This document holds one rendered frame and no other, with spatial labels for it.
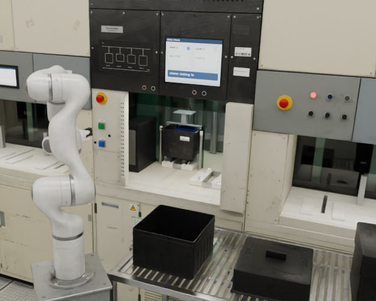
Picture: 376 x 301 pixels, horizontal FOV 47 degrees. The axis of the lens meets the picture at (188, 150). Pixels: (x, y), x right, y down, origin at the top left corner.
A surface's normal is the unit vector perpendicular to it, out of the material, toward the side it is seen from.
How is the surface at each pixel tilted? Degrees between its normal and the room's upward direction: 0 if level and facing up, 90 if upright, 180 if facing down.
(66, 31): 90
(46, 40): 90
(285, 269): 0
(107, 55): 90
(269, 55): 90
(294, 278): 0
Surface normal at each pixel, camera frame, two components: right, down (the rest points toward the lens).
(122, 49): -0.36, 0.26
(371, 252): 0.04, -0.96
